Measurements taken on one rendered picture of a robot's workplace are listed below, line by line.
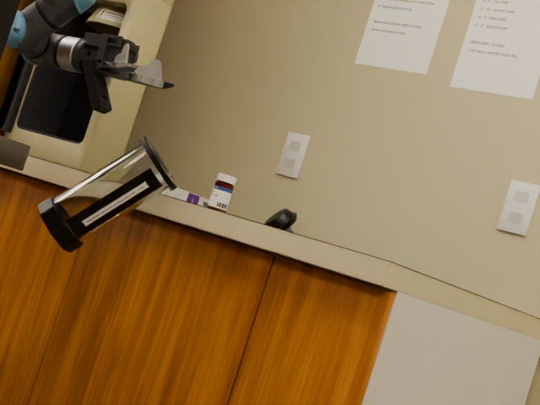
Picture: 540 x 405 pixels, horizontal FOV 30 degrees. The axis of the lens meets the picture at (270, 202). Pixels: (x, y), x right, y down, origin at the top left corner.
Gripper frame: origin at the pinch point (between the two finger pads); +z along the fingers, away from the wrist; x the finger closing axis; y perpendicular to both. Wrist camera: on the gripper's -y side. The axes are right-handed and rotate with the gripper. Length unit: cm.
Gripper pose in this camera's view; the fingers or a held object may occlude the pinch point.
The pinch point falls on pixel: (155, 79)
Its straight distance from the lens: 214.2
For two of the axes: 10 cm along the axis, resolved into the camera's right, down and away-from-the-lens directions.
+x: 4.2, 1.6, 9.0
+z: 8.7, 2.1, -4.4
